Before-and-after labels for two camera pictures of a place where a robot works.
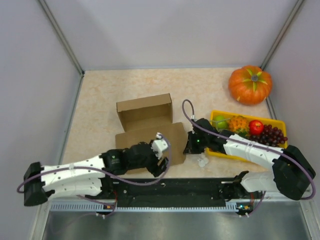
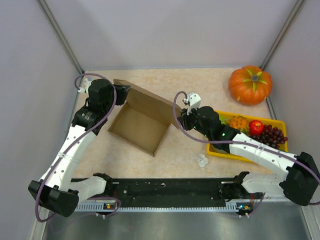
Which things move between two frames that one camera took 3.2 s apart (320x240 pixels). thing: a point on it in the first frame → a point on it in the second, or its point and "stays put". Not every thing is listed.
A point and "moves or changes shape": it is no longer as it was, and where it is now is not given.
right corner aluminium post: (281, 35) stays put
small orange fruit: (239, 123) stays put
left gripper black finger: (163, 168) → (121, 91)
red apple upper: (256, 127) stays put
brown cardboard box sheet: (141, 119) moves or changes shape
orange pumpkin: (250, 85) stays put
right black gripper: (190, 148) → (185, 118)
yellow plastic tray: (281, 124) stays put
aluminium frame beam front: (152, 205) stays put
